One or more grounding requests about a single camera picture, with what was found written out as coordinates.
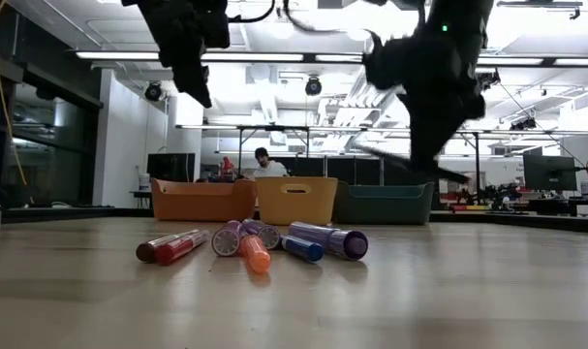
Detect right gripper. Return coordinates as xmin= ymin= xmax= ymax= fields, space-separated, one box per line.
xmin=361 ymin=32 xmax=488 ymax=172

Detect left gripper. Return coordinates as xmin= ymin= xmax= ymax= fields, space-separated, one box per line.
xmin=150 ymin=18 xmax=232 ymax=111

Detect violet wide-cap marker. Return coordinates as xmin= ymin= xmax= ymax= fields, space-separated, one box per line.
xmin=287 ymin=221 xmax=370 ymax=262

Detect purple thick marker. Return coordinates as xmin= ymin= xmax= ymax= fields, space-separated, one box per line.
xmin=210 ymin=220 xmax=249 ymax=258
xmin=242 ymin=218 xmax=282 ymax=251

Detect blue marker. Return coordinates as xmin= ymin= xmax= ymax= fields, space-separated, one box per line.
xmin=279 ymin=235 xmax=325 ymax=264

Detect bright red thin marker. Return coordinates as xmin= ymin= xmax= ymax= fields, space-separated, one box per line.
xmin=153 ymin=230 xmax=211 ymax=267

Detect dark red thin marker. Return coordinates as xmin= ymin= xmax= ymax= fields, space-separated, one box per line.
xmin=136 ymin=231 xmax=198 ymax=264

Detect orange highlighter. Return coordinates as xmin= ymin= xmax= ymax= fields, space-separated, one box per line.
xmin=239 ymin=235 xmax=272 ymax=274

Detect teal plastic bin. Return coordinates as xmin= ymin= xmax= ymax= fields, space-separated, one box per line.
xmin=331 ymin=180 xmax=436 ymax=226

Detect long ceiling light strip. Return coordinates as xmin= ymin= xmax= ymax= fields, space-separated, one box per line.
xmin=75 ymin=49 xmax=588 ymax=68

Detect black monitor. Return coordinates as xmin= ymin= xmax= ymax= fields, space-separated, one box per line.
xmin=522 ymin=153 xmax=578 ymax=192
xmin=146 ymin=152 xmax=197 ymax=184

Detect small red object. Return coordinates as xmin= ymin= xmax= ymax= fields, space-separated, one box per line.
xmin=219 ymin=155 xmax=236 ymax=183

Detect black partition panels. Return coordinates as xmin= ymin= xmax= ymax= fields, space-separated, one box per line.
xmin=282 ymin=155 xmax=411 ymax=187

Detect person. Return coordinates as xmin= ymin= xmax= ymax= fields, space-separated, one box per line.
xmin=251 ymin=146 xmax=290 ymax=178

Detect orange plastic bin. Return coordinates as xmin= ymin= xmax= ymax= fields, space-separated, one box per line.
xmin=151 ymin=177 xmax=259 ymax=223

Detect yellow plastic bin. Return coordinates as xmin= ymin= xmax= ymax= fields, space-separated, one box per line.
xmin=254 ymin=175 xmax=339 ymax=226

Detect black metal frame stand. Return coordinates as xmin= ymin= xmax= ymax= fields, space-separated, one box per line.
xmin=455 ymin=128 xmax=482 ymax=205
xmin=236 ymin=124 xmax=311 ymax=181

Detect black ceiling camera rig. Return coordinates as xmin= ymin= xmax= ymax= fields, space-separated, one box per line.
xmin=477 ymin=70 xmax=502 ymax=94
xmin=510 ymin=116 xmax=538 ymax=131

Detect black aluminium table frame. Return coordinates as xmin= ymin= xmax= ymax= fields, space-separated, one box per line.
xmin=0 ymin=206 xmax=588 ymax=235

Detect yellow hanging cable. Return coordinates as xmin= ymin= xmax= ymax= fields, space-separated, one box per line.
xmin=0 ymin=0 xmax=36 ymax=205

